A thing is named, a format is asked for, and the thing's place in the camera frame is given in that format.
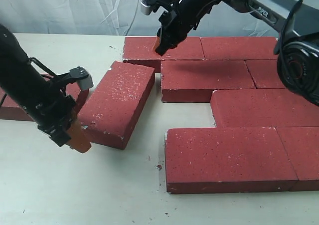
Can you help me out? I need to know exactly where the red brick third row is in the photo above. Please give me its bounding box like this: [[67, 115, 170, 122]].
[[210, 89, 319, 127]]

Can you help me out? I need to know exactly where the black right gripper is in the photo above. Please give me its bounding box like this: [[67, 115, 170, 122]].
[[153, 9, 189, 56]]

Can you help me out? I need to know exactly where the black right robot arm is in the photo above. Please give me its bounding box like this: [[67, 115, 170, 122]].
[[141, 0, 319, 105]]

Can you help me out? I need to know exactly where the light blue backdrop cloth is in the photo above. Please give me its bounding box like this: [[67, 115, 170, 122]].
[[0, 0, 319, 38]]

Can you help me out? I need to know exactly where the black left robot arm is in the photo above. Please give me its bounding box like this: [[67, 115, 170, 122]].
[[0, 25, 93, 153]]

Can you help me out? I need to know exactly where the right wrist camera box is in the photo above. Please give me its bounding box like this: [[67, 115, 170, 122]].
[[141, 0, 179, 15]]

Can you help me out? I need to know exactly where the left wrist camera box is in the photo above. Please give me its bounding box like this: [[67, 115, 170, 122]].
[[69, 66, 94, 91]]

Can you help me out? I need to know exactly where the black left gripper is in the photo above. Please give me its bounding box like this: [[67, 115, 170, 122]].
[[35, 88, 91, 153]]

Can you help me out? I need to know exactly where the red brick with chipped corner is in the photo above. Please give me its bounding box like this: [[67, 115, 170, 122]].
[[78, 62, 155, 150]]

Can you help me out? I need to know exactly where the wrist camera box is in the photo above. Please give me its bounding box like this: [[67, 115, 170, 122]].
[[141, 0, 179, 15], [69, 66, 94, 91]]

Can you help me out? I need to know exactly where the red brick second row right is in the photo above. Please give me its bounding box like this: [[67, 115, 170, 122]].
[[246, 60, 285, 89]]

